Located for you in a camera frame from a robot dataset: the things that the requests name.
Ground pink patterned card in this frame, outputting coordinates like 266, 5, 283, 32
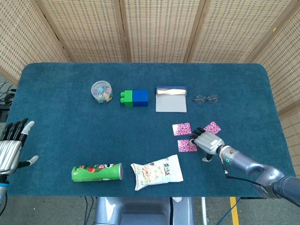
172, 122, 192, 136
203, 121, 222, 135
177, 139, 198, 153

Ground green chips can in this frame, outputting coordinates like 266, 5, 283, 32
71, 162, 123, 183

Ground thin metal-frame eyeglasses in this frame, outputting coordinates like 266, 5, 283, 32
193, 94, 220, 104

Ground woven wooden folding screen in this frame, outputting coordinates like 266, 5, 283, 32
0, 0, 300, 165

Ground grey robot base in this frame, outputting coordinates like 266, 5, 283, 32
93, 196, 195, 225

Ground white table leg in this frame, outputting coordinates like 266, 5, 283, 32
201, 196, 208, 225

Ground blue floor cable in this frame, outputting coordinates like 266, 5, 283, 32
83, 196, 98, 225

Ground clear jar of binder clips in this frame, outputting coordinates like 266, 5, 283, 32
90, 80, 113, 104

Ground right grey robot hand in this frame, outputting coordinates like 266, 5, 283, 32
189, 127, 225, 162

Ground blue felt table cover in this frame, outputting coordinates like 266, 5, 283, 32
0, 62, 297, 197

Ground green building block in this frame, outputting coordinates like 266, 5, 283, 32
120, 90, 134, 108

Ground white snack bag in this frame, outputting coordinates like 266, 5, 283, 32
130, 154, 184, 191

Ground blue building block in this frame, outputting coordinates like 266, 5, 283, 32
132, 90, 149, 108

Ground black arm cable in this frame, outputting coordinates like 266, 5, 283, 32
221, 161, 300, 207

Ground black floor cables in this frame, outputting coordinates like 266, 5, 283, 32
0, 79, 17, 106

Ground yellow floor tape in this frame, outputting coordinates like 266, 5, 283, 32
229, 196, 240, 225

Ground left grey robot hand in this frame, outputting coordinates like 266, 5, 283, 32
0, 118, 39, 176

